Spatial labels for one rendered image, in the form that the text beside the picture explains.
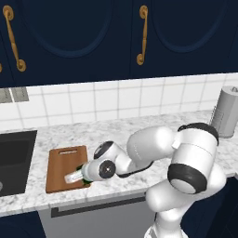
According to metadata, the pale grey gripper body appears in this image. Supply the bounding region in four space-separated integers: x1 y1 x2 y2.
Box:
63 169 86 185

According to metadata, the green sponge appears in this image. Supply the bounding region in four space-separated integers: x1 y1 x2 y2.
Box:
75 164 93 187

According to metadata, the brown wooden cutting board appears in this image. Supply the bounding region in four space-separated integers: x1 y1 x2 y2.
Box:
45 145 93 194

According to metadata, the grey dishwasher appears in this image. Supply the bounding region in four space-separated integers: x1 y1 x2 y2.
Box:
37 192 157 238

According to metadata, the black sink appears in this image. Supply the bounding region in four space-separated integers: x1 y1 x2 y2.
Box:
0 129 38 198

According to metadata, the navy base cupboard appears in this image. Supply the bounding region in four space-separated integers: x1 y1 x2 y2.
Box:
0 210 47 238
180 176 238 238

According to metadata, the dark dishwasher handle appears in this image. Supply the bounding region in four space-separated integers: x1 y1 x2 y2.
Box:
50 195 147 218

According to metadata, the grey wall socket plate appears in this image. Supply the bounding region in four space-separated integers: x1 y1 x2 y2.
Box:
10 86 30 103
0 87 14 104

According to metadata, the navy wall cupboard door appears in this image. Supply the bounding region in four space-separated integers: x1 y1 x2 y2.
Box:
129 0 238 80
2 0 135 87
0 27 16 89

